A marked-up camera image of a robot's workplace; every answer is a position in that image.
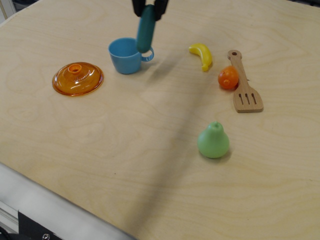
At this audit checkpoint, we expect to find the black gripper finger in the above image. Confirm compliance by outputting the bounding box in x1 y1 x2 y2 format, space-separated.
154 0 169 22
131 0 146 17

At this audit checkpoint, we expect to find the dark green toy cucumber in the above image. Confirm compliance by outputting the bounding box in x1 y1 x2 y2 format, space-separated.
136 4 156 53

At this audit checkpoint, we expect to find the blue plastic cup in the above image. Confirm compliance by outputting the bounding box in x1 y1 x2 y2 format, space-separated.
108 37 155 75

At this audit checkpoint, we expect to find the yellow toy banana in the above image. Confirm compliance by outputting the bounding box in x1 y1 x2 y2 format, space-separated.
188 43 213 72

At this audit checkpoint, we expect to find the orange transparent pot lid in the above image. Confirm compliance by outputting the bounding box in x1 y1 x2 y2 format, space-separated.
52 62 104 97

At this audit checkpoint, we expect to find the orange toy fruit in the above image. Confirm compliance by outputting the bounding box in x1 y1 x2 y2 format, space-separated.
218 65 239 90

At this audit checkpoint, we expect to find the wooden slotted spatula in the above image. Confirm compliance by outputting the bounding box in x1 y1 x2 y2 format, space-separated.
227 50 264 113

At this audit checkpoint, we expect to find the green toy pear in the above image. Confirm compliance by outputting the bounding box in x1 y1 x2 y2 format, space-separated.
197 121 230 159

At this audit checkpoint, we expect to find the black bracket with screw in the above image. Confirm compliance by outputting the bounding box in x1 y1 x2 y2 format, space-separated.
18 211 62 240

